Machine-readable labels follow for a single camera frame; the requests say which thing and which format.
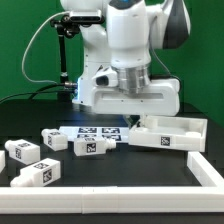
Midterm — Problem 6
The grey cable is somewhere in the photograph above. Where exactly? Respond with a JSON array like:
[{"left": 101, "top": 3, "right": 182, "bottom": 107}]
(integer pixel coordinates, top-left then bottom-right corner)
[{"left": 21, "top": 11, "right": 71, "bottom": 85}]

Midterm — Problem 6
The white paper with tags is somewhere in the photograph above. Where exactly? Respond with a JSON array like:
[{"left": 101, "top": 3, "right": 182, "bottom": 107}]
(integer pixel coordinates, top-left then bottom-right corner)
[{"left": 59, "top": 126, "right": 129, "bottom": 143}]

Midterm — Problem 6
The black camera stand pole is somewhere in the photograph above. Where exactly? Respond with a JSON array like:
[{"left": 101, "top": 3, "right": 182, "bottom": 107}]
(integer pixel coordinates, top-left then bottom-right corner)
[{"left": 50, "top": 16, "right": 80, "bottom": 102}]

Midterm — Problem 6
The white L-shaped fence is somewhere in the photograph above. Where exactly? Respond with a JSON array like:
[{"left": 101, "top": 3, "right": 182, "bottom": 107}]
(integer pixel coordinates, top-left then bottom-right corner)
[{"left": 0, "top": 152, "right": 224, "bottom": 214}]

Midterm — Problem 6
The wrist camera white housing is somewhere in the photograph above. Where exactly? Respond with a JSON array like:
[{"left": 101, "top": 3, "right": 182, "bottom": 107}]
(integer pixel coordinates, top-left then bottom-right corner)
[{"left": 92, "top": 67, "right": 118, "bottom": 87}]

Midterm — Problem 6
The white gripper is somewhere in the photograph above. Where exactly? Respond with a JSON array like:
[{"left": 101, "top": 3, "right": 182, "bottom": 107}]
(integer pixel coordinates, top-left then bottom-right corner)
[{"left": 92, "top": 79, "right": 180, "bottom": 128}]

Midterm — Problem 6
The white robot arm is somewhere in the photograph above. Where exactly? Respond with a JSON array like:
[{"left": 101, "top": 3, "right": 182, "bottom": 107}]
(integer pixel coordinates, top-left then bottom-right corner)
[{"left": 60, "top": 0, "right": 191, "bottom": 116}]

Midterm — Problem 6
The grey camera on stand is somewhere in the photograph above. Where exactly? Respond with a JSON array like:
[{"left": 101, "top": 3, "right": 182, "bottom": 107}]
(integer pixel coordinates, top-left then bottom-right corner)
[{"left": 69, "top": 10, "right": 102, "bottom": 23}]

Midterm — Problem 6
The white square tabletop part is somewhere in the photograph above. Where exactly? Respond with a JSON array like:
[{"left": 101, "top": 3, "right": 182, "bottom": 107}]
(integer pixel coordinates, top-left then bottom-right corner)
[{"left": 128, "top": 116, "right": 208, "bottom": 152}]

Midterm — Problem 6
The black cable on table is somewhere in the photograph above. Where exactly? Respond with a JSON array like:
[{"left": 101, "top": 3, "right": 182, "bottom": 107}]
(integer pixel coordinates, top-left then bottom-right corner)
[{"left": 0, "top": 80, "right": 78, "bottom": 104}]

